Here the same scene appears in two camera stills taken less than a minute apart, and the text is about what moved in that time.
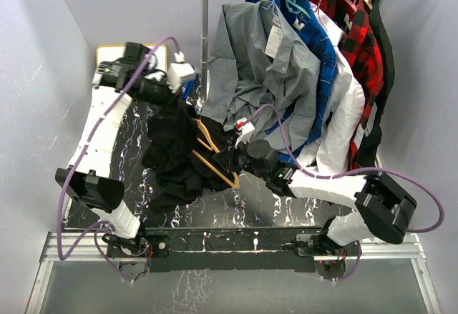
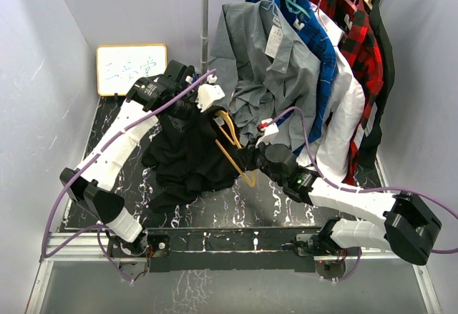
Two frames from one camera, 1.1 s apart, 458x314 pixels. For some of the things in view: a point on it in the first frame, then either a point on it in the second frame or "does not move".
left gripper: [171, 96] to [180, 124]
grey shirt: [263, 71] does not move
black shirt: [180, 151] does not move
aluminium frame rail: [65, 247] does not move
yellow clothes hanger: [234, 184] to [235, 141]
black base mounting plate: [249, 249] does not move
